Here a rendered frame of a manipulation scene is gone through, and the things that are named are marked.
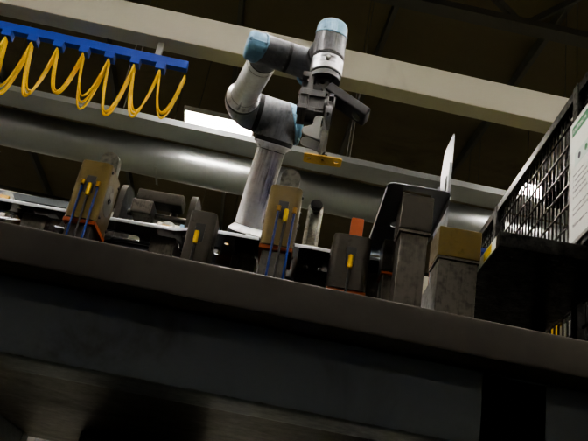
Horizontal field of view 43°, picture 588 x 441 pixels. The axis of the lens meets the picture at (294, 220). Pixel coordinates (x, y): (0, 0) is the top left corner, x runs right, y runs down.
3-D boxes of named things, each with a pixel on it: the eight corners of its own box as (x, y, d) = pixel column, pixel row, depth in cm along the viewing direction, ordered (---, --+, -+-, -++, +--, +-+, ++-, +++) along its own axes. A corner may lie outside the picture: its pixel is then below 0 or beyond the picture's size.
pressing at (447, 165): (439, 276, 145) (452, 129, 159) (427, 295, 155) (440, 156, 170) (442, 276, 145) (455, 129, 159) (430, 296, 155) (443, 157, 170)
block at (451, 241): (422, 418, 123) (440, 224, 139) (412, 426, 131) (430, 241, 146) (469, 427, 123) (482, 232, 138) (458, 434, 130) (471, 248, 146)
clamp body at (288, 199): (228, 371, 114) (269, 175, 129) (230, 388, 125) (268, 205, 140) (270, 379, 114) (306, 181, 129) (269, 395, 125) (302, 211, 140)
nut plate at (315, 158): (304, 152, 161) (304, 148, 161) (303, 161, 164) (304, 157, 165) (342, 159, 161) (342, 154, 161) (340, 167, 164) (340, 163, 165)
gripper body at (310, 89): (295, 127, 170) (302, 83, 175) (332, 132, 170) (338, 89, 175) (297, 108, 163) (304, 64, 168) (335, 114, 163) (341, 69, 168)
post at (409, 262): (381, 374, 102) (402, 192, 114) (375, 382, 107) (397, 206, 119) (416, 381, 102) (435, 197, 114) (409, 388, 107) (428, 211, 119)
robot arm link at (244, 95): (220, 90, 225) (255, 16, 179) (255, 101, 227) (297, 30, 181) (211, 124, 222) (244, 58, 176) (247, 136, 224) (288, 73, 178)
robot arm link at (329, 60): (341, 74, 177) (345, 52, 169) (339, 90, 175) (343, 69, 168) (310, 69, 177) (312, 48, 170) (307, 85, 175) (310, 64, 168)
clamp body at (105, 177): (12, 337, 118) (76, 150, 133) (32, 356, 129) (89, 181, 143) (52, 344, 118) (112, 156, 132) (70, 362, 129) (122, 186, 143)
